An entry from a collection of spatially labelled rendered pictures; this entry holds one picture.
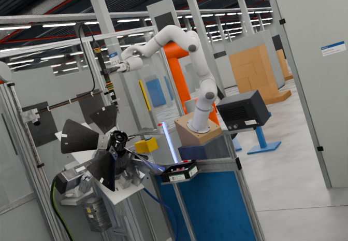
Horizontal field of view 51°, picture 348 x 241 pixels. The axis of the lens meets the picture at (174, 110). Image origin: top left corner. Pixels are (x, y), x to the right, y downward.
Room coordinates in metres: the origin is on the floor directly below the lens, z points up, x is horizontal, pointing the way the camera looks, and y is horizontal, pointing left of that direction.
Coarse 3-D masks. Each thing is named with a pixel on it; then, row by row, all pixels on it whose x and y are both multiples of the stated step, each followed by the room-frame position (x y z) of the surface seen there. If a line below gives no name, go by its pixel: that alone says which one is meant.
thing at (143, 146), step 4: (140, 140) 2.97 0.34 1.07; (144, 140) 2.87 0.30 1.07; (148, 140) 2.84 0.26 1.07; (152, 140) 2.86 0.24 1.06; (136, 144) 2.91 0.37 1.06; (140, 144) 2.88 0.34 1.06; (144, 144) 2.84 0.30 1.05; (148, 144) 2.83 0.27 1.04; (152, 144) 2.86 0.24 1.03; (156, 144) 2.88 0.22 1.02; (136, 148) 2.93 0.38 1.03; (140, 148) 2.89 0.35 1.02; (144, 148) 2.85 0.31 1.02; (148, 148) 2.82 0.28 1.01; (152, 148) 2.85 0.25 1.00; (156, 148) 2.87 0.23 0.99; (140, 152) 2.90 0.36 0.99; (144, 152) 2.87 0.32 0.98
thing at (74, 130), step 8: (72, 120) 2.34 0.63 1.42; (64, 128) 2.30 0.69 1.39; (72, 128) 2.31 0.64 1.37; (80, 128) 2.32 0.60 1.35; (88, 128) 2.34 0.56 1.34; (72, 136) 2.29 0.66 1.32; (80, 136) 2.31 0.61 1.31; (88, 136) 2.32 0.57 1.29; (96, 136) 2.33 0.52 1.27; (72, 144) 2.28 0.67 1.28; (80, 144) 2.30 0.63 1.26; (88, 144) 2.32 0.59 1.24; (96, 144) 2.33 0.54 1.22; (64, 152) 2.25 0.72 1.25
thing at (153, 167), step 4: (144, 160) 2.28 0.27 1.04; (148, 164) 2.25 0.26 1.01; (152, 164) 2.30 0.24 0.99; (152, 168) 2.23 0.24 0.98; (156, 168) 2.27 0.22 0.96; (160, 168) 2.31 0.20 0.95; (164, 168) 2.37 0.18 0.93; (152, 172) 2.19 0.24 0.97; (156, 172) 2.22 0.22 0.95; (160, 172) 2.25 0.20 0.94
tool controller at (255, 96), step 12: (228, 96) 2.27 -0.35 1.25; (240, 96) 2.16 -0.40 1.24; (252, 96) 2.07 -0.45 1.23; (228, 108) 2.18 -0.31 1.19; (240, 108) 2.13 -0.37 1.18; (252, 108) 2.07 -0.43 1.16; (264, 108) 2.13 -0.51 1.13; (228, 120) 2.22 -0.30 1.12; (240, 120) 2.17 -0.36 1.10; (252, 120) 2.11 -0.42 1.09; (264, 120) 2.10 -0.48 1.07
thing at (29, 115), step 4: (36, 108) 2.59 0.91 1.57; (20, 112) 2.55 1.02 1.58; (24, 112) 2.54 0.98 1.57; (28, 112) 2.53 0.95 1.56; (32, 112) 2.52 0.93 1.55; (24, 116) 2.54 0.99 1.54; (28, 116) 2.53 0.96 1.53; (32, 116) 2.53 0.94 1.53; (36, 116) 2.55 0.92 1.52; (24, 120) 2.54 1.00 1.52; (28, 120) 2.53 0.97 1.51
